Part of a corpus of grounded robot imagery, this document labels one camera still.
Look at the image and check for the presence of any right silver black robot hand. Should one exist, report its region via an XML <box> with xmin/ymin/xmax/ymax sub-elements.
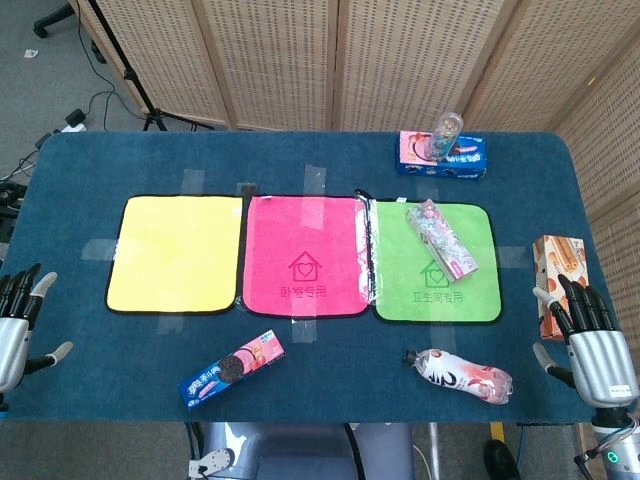
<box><xmin>532</xmin><ymin>273</ymin><xmax>640</xmax><ymax>409</ymax></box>

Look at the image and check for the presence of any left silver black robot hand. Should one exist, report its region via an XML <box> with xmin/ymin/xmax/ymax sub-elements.
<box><xmin>0</xmin><ymin>263</ymin><xmax>75</xmax><ymax>396</ymax></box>

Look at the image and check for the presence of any pink floral cardboard box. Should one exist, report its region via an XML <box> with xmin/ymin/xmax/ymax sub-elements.
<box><xmin>405</xmin><ymin>198</ymin><xmax>480</xmax><ymax>283</ymax></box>

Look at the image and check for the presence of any orange wafer roll box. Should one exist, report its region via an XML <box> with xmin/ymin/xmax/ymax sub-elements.
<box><xmin>532</xmin><ymin>235</ymin><xmax>589</xmax><ymax>341</ymax></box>

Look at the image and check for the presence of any slim strawberry Oreo box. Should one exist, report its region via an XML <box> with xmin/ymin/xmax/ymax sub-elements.
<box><xmin>179</xmin><ymin>329</ymin><xmax>286</xmax><ymax>412</ymax></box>

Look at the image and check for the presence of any wide blue Oreo box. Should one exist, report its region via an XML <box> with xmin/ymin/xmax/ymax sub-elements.
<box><xmin>397</xmin><ymin>130</ymin><xmax>489</xmax><ymax>181</ymax></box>

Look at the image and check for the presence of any black rounded foot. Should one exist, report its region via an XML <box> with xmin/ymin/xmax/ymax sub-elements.
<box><xmin>482</xmin><ymin>438</ymin><xmax>522</xmax><ymax>480</ymax></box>

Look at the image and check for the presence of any clear plastic drink bottle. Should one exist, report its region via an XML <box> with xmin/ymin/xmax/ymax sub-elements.
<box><xmin>403</xmin><ymin>348</ymin><xmax>515</xmax><ymax>405</ymax></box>

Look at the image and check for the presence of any black floor device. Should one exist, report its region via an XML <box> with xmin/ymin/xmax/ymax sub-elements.
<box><xmin>0</xmin><ymin>182</ymin><xmax>26</xmax><ymax>236</ymax></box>

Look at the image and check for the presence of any yellow microfibre cloth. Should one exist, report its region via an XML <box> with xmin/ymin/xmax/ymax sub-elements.
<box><xmin>104</xmin><ymin>194</ymin><xmax>245</xmax><ymax>316</ymax></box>

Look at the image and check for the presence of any green microfibre cloth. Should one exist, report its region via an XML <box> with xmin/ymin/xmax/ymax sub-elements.
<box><xmin>372</xmin><ymin>199</ymin><xmax>503</xmax><ymax>324</ymax></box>

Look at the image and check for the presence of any long clear tape strip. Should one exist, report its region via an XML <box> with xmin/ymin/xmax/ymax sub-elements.
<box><xmin>353</xmin><ymin>197</ymin><xmax>379</xmax><ymax>304</ymax></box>

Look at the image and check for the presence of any clear plastic snack jar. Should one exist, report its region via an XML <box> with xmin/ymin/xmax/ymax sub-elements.
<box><xmin>422</xmin><ymin>112</ymin><xmax>466</xmax><ymax>165</ymax></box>

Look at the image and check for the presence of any blue felt table cover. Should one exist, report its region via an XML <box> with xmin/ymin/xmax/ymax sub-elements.
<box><xmin>0</xmin><ymin>130</ymin><xmax>624</xmax><ymax>426</ymax></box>

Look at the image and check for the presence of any black tripod stand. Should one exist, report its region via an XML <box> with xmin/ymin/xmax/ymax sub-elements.
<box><xmin>87</xmin><ymin>0</ymin><xmax>216</xmax><ymax>132</ymax></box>

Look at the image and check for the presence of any grey robot torso base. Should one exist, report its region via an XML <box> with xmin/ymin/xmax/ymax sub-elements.
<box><xmin>187</xmin><ymin>422</ymin><xmax>416</xmax><ymax>480</ymax></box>

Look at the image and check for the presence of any pink microfibre cloth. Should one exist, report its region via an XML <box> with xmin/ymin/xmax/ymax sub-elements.
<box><xmin>241</xmin><ymin>194</ymin><xmax>374</xmax><ymax>319</ymax></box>

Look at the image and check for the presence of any black office chair base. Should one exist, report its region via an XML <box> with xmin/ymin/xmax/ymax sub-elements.
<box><xmin>32</xmin><ymin>0</ymin><xmax>71</xmax><ymax>39</ymax></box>

